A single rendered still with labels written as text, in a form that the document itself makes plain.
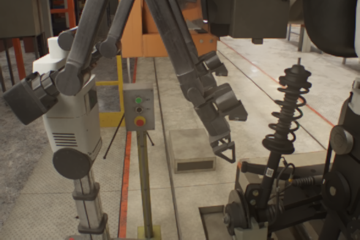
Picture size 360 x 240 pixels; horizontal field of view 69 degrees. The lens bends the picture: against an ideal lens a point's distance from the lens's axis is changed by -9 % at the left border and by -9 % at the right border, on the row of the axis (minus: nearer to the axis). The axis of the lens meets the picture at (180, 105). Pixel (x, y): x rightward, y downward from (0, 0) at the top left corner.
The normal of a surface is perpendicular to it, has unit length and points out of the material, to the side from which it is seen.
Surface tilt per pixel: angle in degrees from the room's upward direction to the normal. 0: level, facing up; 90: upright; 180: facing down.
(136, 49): 90
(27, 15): 90
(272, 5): 90
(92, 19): 91
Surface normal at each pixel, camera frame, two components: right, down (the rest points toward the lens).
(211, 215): 0.00, -0.92
